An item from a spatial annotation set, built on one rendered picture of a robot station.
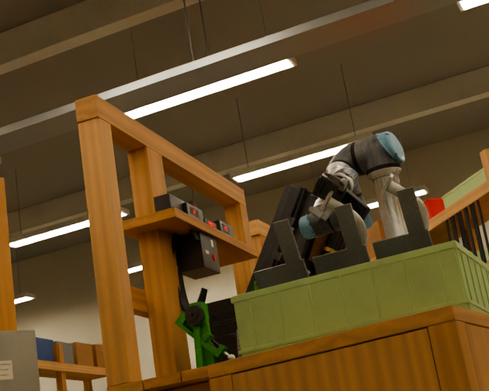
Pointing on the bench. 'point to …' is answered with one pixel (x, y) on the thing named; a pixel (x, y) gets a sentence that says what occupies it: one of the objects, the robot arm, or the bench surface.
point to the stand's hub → (194, 315)
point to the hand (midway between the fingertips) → (331, 203)
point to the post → (168, 284)
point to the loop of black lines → (182, 274)
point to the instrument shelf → (226, 244)
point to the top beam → (234, 195)
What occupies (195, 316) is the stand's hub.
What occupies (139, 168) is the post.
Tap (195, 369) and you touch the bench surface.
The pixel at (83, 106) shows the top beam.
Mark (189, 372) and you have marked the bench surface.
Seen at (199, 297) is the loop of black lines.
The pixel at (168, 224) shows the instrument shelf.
